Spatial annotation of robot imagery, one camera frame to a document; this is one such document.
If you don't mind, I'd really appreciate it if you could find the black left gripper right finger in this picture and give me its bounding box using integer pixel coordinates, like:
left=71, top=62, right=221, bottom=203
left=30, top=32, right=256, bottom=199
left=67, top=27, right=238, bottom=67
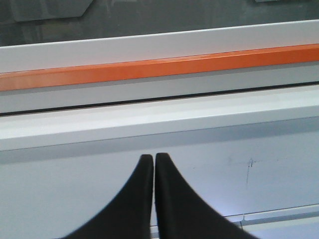
left=155, top=153, right=254, bottom=239

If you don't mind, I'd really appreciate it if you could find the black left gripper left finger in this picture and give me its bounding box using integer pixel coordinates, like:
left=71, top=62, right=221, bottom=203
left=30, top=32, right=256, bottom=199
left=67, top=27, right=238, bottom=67
left=65, top=154, right=153, bottom=239

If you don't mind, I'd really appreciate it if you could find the orange sash handle bar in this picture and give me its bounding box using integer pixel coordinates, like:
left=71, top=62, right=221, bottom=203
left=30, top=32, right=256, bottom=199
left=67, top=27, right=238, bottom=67
left=0, top=44, right=319, bottom=92

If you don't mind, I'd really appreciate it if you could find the white fume hood sash frame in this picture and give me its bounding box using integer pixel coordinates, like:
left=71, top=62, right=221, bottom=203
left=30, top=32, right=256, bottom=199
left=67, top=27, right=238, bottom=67
left=0, top=18, right=319, bottom=116

